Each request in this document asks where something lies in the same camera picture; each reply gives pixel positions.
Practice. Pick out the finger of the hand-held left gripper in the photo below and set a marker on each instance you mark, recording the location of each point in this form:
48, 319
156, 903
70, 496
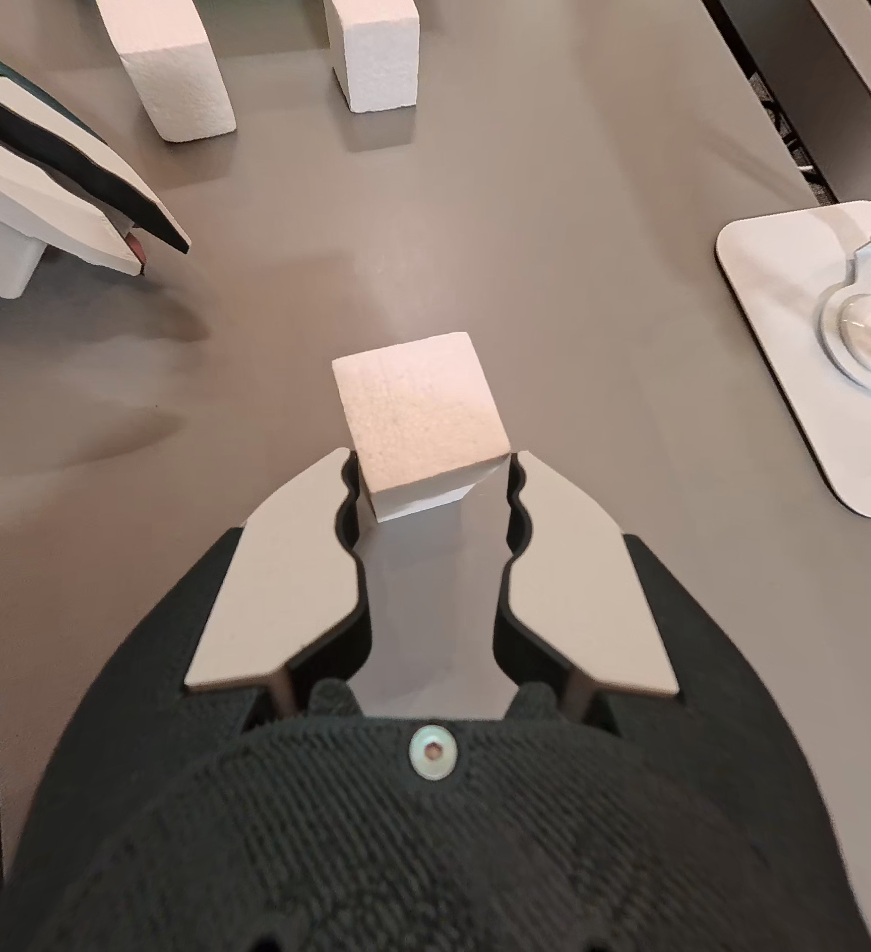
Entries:
11, 193
71, 137

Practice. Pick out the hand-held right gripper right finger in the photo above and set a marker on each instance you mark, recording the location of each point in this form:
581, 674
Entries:
584, 595

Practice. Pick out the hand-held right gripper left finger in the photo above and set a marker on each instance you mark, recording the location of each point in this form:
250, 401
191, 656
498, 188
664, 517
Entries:
279, 587

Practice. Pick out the white foam cube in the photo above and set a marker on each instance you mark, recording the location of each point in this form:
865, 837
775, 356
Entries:
420, 413

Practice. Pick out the grey adjoining desk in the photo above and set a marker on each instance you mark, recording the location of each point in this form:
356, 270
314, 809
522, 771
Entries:
859, 44

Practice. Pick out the white curved foam block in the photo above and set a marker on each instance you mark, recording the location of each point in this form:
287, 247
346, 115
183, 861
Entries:
175, 67

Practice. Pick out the white rectangular foam block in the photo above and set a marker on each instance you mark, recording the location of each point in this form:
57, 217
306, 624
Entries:
376, 52

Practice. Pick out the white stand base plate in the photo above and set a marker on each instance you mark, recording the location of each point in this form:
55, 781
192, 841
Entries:
778, 297

